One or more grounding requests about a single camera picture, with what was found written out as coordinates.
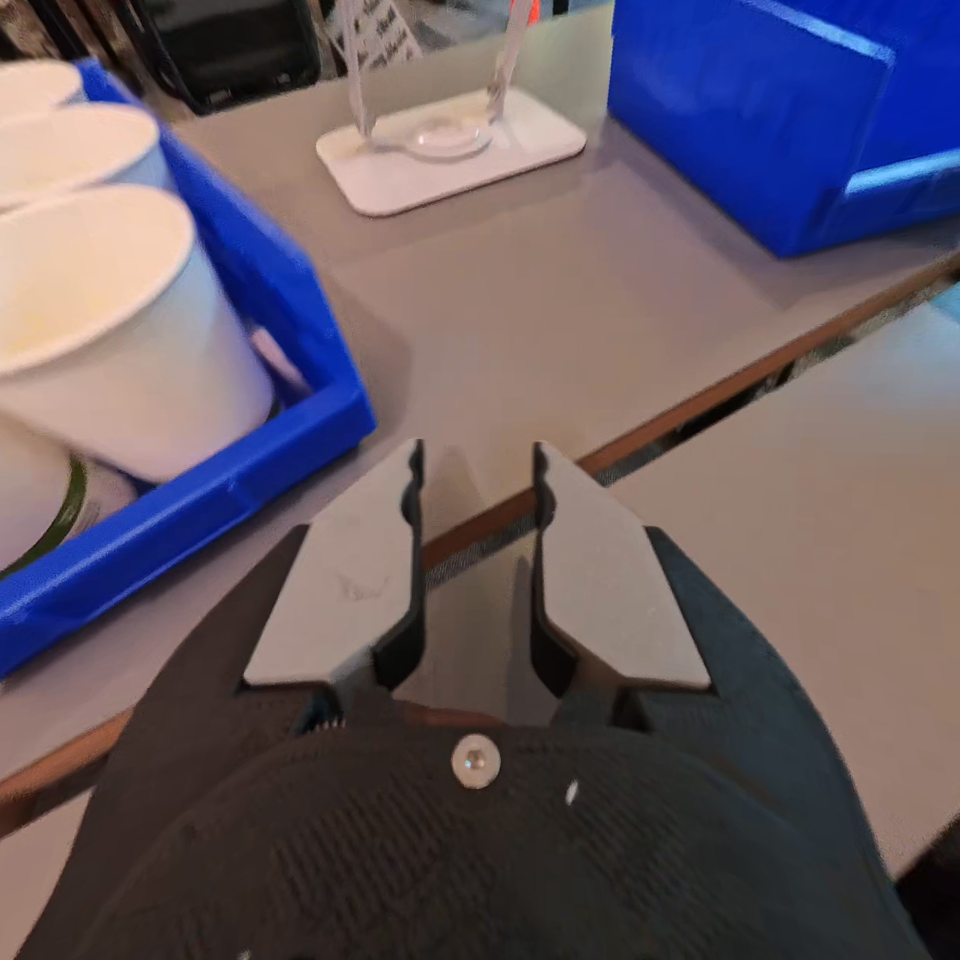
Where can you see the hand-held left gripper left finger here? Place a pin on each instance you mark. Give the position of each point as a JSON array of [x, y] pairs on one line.
[[352, 585]]

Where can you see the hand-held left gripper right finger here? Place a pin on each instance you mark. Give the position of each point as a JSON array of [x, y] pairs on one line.
[[607, 592]]

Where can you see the blue plastic bin holding cups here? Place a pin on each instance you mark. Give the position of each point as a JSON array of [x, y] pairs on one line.
[[247, 495]]

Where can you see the cluster of white paper cups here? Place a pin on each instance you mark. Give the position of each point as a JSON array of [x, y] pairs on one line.
[[127, 330]]

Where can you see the white desk lamp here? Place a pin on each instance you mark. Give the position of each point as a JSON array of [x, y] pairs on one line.
[[450, 169]]

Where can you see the empty blue plastic bin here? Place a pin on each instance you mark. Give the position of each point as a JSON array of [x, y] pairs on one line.
[[750, 127]]

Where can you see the black chair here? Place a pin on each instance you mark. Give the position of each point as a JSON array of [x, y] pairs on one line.
[[232, 52]]

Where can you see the printed paper sign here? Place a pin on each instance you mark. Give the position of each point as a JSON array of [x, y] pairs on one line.
[[379, 34]]

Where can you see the orange object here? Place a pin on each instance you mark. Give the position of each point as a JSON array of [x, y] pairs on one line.
[[531, 11]]

